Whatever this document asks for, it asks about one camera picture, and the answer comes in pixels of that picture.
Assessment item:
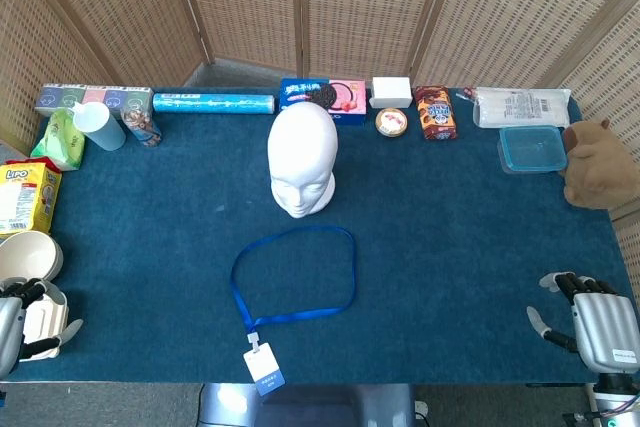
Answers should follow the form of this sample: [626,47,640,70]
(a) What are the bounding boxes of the blue tablecloth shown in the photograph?
[7,85,640,388]

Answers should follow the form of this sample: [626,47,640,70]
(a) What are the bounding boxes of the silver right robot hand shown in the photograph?
[526,270,640,374]

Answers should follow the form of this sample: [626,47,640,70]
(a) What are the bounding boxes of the yellow Lipo snack packet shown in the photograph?
[0,157,63,239]

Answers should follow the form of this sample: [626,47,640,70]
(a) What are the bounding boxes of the cream bowl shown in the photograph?
[0,230,65,293]

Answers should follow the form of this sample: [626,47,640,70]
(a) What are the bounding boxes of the green tissue packet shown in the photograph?
[29,108,87,172]

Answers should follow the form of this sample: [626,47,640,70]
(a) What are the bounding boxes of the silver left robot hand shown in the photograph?
[0,276,84,379]

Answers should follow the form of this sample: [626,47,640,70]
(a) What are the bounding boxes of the brown biscuit packet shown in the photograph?
[413,85,459,142]

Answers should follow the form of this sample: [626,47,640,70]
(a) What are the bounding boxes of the clear plastic packet with barcode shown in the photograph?
[472,87,572,129]

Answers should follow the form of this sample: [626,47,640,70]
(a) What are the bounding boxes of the pale blue plastic cup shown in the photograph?
[72,101,127,152]

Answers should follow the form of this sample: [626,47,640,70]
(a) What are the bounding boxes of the blue lanyard with badge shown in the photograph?
[229,224,357,398]

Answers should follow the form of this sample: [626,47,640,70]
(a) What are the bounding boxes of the woven bamboo folding screen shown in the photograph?
[0,0,640,298]

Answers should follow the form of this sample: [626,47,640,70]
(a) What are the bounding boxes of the brown plush toy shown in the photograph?
[558,118,640,211]

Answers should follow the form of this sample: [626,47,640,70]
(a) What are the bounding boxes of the blue and pink Oreo box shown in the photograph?
[278,77,368,127]

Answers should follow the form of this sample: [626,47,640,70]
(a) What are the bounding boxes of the cream lunch box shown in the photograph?
[0,277,70,361]

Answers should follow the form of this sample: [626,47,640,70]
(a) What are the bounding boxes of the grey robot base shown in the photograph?
[197,383,416,427]

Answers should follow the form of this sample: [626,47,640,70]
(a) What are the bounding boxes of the round tin with label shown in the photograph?
[375,107,409,139]

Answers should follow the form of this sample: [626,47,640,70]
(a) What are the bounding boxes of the light blue film roll box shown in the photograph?
[152,92,277,115]

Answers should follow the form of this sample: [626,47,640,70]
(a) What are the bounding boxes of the clear container with blue lid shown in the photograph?
[496,125,569,175]

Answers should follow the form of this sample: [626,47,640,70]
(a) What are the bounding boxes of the multicolour tissue pack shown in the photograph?
[33,83,155,121]

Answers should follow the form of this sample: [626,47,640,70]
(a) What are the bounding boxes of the small white box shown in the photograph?
[370,76,414,109]

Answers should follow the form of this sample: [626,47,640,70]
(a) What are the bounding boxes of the white foam mannequin head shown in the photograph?
[266,101,339,220]

